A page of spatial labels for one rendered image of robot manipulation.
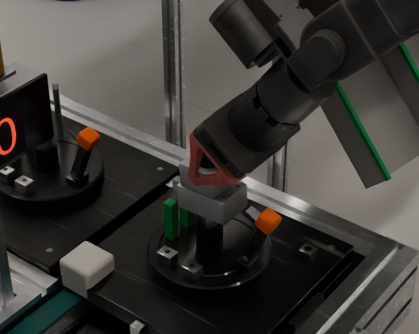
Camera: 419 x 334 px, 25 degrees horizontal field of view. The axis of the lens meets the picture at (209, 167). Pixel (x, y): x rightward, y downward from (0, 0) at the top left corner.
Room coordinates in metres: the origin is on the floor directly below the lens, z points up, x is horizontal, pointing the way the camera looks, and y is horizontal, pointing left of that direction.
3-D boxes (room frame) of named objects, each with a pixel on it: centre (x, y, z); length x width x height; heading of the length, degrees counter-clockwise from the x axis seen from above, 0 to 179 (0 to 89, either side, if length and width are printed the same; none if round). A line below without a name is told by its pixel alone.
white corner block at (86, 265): (0.81, 0.14, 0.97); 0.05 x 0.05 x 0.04; 53
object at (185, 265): (0.78, 0.02, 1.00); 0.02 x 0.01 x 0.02; 53
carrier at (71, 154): (0.98, 0.20, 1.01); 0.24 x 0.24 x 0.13; 53
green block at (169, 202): (0.84, 0.04, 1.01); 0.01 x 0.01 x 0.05; 53
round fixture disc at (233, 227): (0.83, 0.00, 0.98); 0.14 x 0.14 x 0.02
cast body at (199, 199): (0.83, 0.01, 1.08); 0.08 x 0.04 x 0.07; 53
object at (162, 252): (0.80, 0.05, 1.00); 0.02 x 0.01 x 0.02; 53
